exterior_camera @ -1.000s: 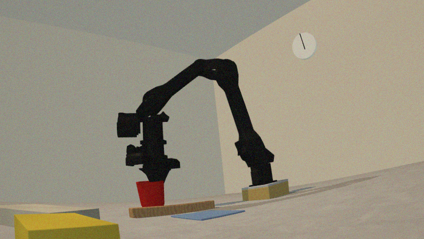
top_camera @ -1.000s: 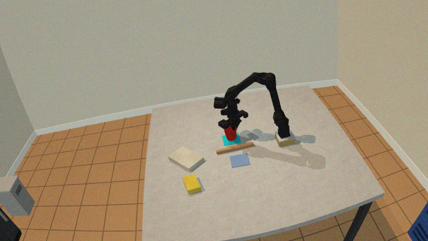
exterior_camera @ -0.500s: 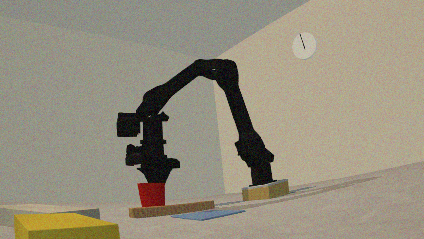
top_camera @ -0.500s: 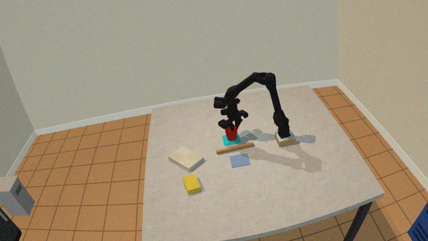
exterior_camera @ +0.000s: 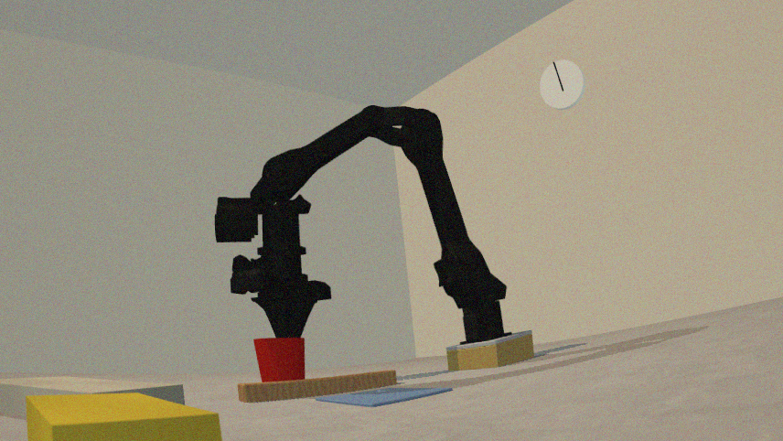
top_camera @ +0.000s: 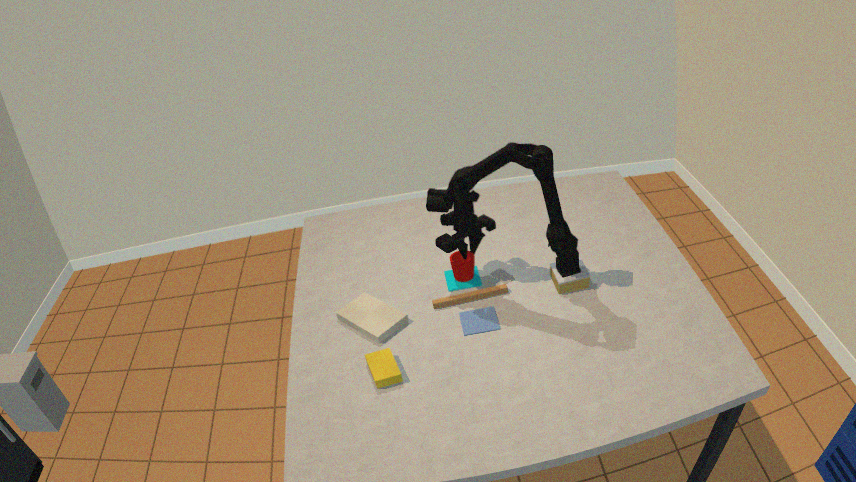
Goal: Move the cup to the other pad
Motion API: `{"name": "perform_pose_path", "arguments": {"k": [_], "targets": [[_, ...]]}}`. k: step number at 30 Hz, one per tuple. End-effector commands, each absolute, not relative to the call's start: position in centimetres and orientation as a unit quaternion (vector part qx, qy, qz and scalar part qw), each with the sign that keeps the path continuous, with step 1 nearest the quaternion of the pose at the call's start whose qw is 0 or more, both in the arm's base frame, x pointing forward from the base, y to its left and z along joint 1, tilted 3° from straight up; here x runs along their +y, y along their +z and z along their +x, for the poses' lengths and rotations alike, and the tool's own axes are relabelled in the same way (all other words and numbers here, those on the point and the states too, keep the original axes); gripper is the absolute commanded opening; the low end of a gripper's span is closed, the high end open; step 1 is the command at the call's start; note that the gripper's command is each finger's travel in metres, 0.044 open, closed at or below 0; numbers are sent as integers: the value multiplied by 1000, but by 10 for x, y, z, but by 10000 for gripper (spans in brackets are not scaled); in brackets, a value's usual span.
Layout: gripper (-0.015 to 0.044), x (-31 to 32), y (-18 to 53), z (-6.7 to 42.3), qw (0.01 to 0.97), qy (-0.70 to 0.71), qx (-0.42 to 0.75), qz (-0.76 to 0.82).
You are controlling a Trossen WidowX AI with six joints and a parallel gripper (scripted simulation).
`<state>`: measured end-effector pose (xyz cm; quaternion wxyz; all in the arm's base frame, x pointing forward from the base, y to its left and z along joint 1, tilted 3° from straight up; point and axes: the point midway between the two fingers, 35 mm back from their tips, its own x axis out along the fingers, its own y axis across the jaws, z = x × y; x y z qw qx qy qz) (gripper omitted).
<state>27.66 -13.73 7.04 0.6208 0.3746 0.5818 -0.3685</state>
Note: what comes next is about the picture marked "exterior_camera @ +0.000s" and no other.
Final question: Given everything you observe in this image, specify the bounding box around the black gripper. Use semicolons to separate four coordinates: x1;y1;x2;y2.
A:
231;236;331;338

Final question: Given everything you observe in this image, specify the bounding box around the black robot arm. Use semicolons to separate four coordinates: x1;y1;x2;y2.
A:
215;105;511;345

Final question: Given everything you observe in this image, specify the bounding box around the tan wooden bar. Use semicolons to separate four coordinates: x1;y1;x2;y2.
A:
237;370;397;403

